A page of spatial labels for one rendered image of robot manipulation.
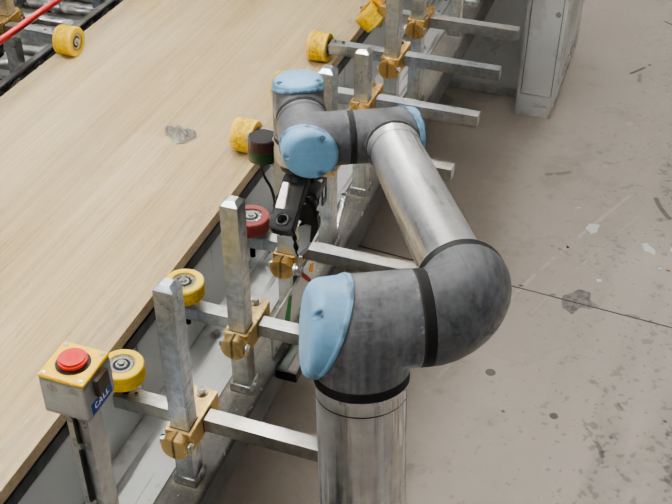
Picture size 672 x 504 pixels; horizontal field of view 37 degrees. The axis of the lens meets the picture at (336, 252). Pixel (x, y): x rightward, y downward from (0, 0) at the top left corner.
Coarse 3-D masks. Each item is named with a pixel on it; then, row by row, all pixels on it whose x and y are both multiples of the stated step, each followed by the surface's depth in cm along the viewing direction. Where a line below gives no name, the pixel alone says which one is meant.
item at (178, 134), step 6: (168, 126) 245; (180, 126) 245; (168, 132) 243; (174, 132) 245; (180, 132) 241; (186, 132) 244; (192, 132) 243; (174, 138) 242; (180, 138) 241; (186, 138) 242
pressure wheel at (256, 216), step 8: (248, 208) 219; (256, 208) 219; (264, 208) 219; (248, 216) 217; (256, 216) 217; (264, 216) 216; (248, 224) 214; (256, 224) 214; (264, 224) 215; (248, 232) 215; (256, 232) 215; (264, 232) 216
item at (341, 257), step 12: (252, 240) 219; (264, 240) 218; (276, 240) 217; (312, 252) 215; (324, 252) 214; (336, 252) 214; (348, 252) 214; (360, 252) 214; (336, 264) 215; (348, 264) 214; (360, 264) 213; (372, 264) 212; (384, 264) 211; (396, 264) 211; (408, 264) 211
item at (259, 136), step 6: (252, 132) 200; (258, 132) 200; (264, 132) 200; (270, 132) 200; (252, 138) 198; (258, 138) 198; (264, 138) 198; (270, 138) 198; (264, 174) 204; (270, 186) 205
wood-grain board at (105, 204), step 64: (128, 0) 308; (192, 0) 308; (256, 0) 308; (320, 0) 308; (64, 64) 274; (128, 64) 274; (192, 64) 274; (256, 64) 274; (320, 64) 274; (0, 128) 246; (64, 128) 247; (128, 128) 247; (192, 128) 247; (0, 192) 224; (64, 192) 225; (128, 192) 225; (192, 192) 225; (0, 256) 206; (64, 256) 206; (128, 256) 206; (0, 320) 190; (64, 320) 190; (128, 320) 190; (0, 384) 177; (0, 448) 165
